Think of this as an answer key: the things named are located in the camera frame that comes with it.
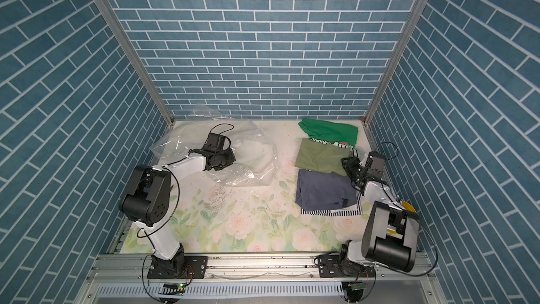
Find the black white striped garment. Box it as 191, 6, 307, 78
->
309, 138, 354, 149

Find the clear plastic vacuum bag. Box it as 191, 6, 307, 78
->
150, 109, 278, 187

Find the navy blue garment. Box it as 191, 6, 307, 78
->
295, 170, 358, 211

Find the olive green garment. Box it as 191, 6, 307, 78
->
295, 139, 352, 177

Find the blue white striped garment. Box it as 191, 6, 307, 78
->
301, 192, 363, 217

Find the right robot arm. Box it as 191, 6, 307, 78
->
337, 151, 420, 276

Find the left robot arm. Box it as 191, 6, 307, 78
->
119, 132, 236, 279

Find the yellow cup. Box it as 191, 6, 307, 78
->
401, 201, 417, 213

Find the floral table mat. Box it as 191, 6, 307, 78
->
169, 120, 371, 254

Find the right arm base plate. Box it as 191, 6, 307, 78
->
314, 254, 376, 279

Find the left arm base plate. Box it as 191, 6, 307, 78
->
147, 255, 208, 280

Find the aluminium front rail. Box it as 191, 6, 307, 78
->
75, 253, 446, 303

